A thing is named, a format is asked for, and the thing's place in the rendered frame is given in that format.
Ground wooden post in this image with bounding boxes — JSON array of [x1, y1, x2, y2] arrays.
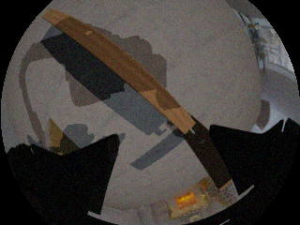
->
[[177, 115, 233, 191]]

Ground wooden rail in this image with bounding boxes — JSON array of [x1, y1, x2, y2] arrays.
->
[[42, 8, 196, 135]]

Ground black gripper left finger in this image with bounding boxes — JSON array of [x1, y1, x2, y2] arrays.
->
[[30, 134, 120, 215]]

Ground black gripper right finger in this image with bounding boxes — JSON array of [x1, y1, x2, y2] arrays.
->
[[209, 119, 284, 195]]

